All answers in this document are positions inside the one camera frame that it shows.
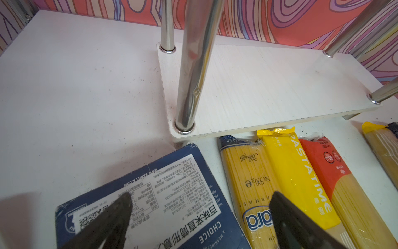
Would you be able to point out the dark blue pasta box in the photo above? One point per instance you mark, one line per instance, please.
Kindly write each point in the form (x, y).
(176, 204)

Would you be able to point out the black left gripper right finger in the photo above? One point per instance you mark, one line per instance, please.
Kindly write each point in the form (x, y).
(295, 230)

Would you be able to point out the dark blue spaghetti pack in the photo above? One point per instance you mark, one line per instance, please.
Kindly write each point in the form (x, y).
(393, 127)

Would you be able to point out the yellow Pastatime spaghetti pack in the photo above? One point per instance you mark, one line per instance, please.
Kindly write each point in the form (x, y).
(299, 182)

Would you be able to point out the blue yellow Ankara spaghetti pack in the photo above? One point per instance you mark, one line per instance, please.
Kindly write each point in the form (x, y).
(251, 182)

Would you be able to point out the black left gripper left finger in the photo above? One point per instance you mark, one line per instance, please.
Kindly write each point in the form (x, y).
(94, 221)

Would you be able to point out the aluminium frame profiles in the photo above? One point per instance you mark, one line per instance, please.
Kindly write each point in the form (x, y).
(24, 9)

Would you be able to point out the white two-tier shelf rack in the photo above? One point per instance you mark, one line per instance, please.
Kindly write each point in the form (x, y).
(213, 90)

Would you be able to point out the red spaghetti pack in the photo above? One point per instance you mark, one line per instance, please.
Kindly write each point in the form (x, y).
(360, 218)

